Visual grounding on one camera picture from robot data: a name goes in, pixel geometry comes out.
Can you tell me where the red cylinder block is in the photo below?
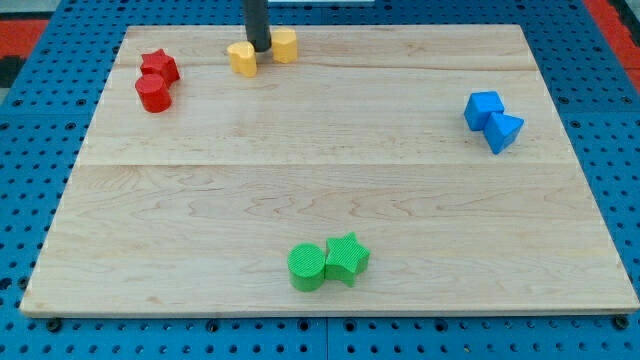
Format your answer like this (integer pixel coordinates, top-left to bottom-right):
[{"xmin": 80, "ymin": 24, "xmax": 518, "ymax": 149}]
[{"xmin": 135, "ymin": 74, "xmax": 172, "ymax": 113}]

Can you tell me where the light wooden board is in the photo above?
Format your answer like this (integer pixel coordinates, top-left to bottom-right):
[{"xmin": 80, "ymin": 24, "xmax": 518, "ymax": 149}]
[{"xmin": 20, "ymin": 25, "xmax": 639, "ymax": 318}]

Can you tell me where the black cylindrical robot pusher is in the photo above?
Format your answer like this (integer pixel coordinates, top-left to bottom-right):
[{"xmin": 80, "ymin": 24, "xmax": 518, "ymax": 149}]
[{"xmin": 242, "ymin": 0, "xmax": 271, "ymax": 53}]

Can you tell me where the blue triangle block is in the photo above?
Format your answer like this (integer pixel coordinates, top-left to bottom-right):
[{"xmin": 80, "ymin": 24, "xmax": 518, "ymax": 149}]
[{"xmin": 483, "ymin": 112, "xmax": 525, "ymax": 155}]

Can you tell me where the yellow hexagon block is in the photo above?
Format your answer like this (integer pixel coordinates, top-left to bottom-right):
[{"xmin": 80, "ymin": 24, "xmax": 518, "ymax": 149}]
[{"xmin": 271, "ymin": 27, "xmax": 298, "ymax": 64}]

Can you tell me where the green cylinder block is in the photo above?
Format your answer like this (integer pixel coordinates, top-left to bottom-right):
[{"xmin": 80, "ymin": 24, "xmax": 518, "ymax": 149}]
[{"xmin": 287, "ymin": 243, "xmax": 325, "ymax": 292}]

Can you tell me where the blue cube block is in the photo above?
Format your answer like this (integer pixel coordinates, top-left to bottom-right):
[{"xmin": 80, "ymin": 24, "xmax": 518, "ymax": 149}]
[{"xmin": 464, "ymin": 91, "xmax": 505, "ymax": 131}]

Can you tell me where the green star block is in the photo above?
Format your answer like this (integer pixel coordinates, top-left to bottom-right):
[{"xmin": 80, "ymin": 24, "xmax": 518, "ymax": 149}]
[{"xmin": 325, "ymin": 232, "xmax": 370, "ymax": 287}]

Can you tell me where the yellow heart block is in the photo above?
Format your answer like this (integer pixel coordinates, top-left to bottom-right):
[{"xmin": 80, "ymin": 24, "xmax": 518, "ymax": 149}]
[{"xmin": 227, "ymin": 41, "xmax": 257, "ymax": 78}]

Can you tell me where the red star block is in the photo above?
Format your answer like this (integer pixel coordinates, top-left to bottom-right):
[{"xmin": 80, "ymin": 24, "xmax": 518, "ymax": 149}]
[{"xmin": 140, "ymin": 49, "xmax": 181, "ymax": 87}]

